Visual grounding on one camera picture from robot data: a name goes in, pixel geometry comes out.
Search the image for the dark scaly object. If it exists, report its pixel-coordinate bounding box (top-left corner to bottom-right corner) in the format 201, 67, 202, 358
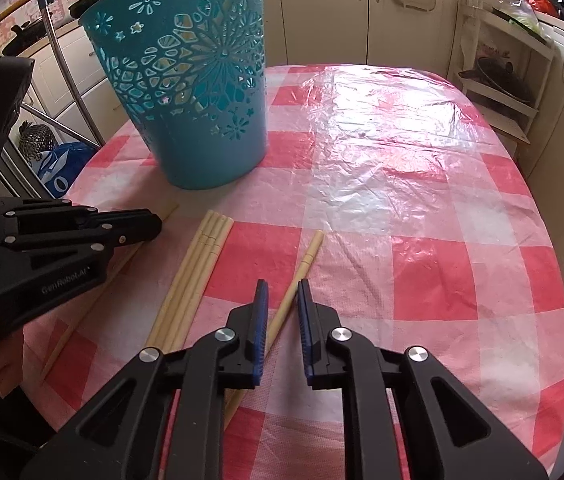
15, 119, 58, 164

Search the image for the red plastic bag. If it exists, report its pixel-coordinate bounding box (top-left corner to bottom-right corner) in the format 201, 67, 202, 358
524, 0, 563, 19

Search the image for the black pot lid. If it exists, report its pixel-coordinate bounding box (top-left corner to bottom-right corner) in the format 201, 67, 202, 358
67, 0, 111, 19

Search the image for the person's left hand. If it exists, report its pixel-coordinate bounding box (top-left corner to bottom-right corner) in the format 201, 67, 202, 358
0, 327, 25, 402

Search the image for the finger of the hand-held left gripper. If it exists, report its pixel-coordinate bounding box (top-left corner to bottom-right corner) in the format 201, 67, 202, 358
6, 199, 163, 234
6, 229, 163, 257

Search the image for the red white checkered tablecloth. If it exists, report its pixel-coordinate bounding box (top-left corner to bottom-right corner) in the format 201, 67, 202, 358
19, 62, 564, 477

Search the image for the cream cabinet under stove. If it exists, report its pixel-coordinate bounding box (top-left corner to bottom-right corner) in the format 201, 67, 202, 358
9, 22, 131, 146

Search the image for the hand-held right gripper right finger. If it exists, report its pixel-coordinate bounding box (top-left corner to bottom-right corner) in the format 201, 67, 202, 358
296, 278, 550, 480

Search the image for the bundle of bamboo chopsticks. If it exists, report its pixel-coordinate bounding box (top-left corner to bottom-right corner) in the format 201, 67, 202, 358
144, 209, 235, 354

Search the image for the small white storage shelf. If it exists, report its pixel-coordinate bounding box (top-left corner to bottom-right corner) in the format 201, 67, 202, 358
454, 0, 556, 146

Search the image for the cream base cabinet row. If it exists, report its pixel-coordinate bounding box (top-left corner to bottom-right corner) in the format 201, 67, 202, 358
261, 0, 466, 84

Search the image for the black wok on stove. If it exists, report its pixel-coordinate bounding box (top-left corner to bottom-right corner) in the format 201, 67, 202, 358
0, 0, 83, 51

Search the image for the black frying pan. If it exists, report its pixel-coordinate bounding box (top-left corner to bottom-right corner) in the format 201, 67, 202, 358
461, 54, 533, 104

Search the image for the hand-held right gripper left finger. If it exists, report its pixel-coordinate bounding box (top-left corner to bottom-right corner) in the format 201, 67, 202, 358
19, 279, 270, 480

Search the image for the blue perforated plastic bucket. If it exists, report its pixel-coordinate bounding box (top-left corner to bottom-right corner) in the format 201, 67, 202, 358
79, 0, 269, 191

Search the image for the blue printed plastic bag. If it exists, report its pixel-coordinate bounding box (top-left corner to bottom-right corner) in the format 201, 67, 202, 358
36, 141, 97, 200

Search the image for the metal mop handle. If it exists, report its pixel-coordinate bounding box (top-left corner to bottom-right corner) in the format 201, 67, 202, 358
34, 0, 106, 149

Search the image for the single bamboo chopstick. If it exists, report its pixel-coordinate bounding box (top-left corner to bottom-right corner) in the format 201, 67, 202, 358
221, 229, 325, 429
39, 202, 182, 381

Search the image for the bag of green vegetables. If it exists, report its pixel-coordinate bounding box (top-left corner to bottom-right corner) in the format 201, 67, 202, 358
491, 0, 546, 36

